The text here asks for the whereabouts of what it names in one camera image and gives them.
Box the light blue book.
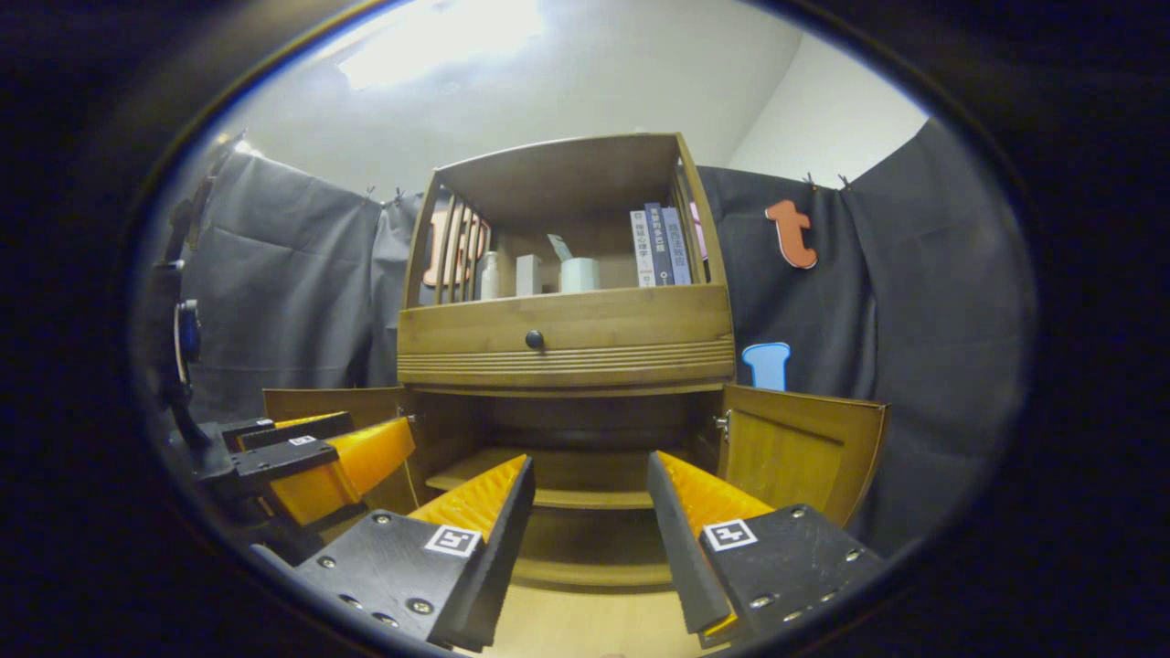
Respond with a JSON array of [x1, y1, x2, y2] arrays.
[[662, 207, 693, 286]]

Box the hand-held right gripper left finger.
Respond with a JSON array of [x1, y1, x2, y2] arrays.
[[292, 454, 537, 652]]

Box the dark blue book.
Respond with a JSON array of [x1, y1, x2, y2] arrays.
[[644, 203, 675, 287]]

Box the wooden drawer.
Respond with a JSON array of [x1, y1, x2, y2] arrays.
[[398, 283, 737, 389]]

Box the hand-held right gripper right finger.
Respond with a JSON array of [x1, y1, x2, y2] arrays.
[[647, 451, 888, 648]]

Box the wooden double-door shoe cabinet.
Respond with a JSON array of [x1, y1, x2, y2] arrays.
[[396, 133, 737, 588]]

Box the white book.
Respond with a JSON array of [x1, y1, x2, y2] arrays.
[[629, 210, 656, 288]]

